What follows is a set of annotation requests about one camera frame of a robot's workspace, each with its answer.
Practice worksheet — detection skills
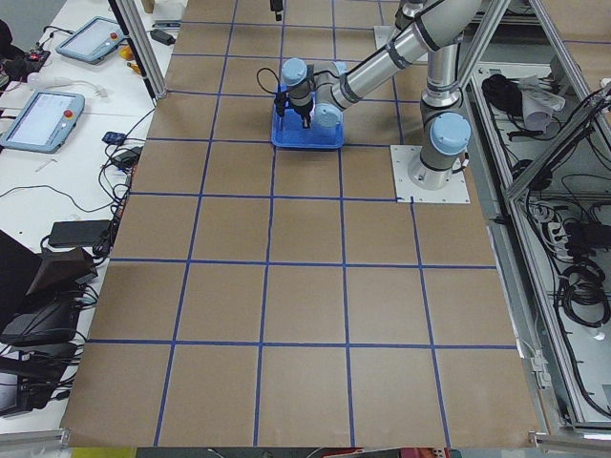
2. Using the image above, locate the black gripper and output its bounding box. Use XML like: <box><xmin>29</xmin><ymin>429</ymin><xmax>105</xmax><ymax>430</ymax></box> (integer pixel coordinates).
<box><xmin>288</xmin><ymin>93</ymin><xmax>314</xmax><ymax>129</ymax></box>

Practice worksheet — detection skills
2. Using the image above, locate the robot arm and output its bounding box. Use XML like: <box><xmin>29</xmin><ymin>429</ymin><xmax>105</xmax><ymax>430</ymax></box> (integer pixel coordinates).
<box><xmin>271</xmin><ymin>0</ymin><xmax>481</xmax><ymax>191</ymax></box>

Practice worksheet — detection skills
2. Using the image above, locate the blue plastic tray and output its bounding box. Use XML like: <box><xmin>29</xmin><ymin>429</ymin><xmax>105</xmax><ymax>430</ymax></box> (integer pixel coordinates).
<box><xmin>271</xmin><ymin>101</ymin><xmax>345</xmax><ymax>150</ymax></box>

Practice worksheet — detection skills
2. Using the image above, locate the black power adapter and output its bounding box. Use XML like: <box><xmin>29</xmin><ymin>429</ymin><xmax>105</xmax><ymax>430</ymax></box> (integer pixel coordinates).
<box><xmin>150</xmin><ymin>30</ymin><xmax>176</xmax><ymax>46</ymax></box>

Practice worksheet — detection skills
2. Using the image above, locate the upper teach pendant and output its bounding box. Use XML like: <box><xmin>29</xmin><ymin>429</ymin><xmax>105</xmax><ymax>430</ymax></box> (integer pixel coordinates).
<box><xmin>55</xmin><ymin>16</ymin><xmax>125</xmax><ymax>65</ymax></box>

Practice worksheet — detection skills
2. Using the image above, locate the teach pendant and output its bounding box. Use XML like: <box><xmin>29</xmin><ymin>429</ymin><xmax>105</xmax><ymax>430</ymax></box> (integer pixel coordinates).
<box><xmin>1</xmin><ymin>91</ymin><xmax>85</xmax><ymax>154</ymax></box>
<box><xmin>55</xmin><ymin>16</ymin><xmax>125</xmax><ymax>65</ymax></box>

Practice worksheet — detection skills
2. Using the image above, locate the lower teach pendant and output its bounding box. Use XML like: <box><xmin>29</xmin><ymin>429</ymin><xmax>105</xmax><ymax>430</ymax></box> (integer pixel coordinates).
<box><xmin>1</xmin><ymin>91</ymin><xmax>85</xmax><ymax>154</ymax></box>

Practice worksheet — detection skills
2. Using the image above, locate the black laptop power brick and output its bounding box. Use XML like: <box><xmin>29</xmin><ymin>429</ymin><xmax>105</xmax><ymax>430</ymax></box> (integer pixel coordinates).
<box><xmin>48</xmin><ymin>219</ymin><xmax>111</xmax><ymax>248</ymax></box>

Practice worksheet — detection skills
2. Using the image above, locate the black monitor stand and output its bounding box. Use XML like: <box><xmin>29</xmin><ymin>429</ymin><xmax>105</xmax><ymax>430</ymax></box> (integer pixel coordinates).
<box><xmin>1</xmin><ymin>232</ymin><xmax>98</xmax><ymax>346</ymax></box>

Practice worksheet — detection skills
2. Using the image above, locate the black braided cable left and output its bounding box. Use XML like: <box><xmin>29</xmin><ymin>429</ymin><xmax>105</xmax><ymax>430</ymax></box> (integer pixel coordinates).
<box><xmin>256</xmin><ymin>67</ymin><xmax>287</xmax><ymax>101</ymax></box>

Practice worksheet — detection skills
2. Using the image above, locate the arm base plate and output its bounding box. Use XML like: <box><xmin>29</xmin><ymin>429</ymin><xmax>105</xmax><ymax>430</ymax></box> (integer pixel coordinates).
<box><xmin>390</xmin><ymin>145</ymin><xmax>471</xmax><ymax>204</ymax></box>

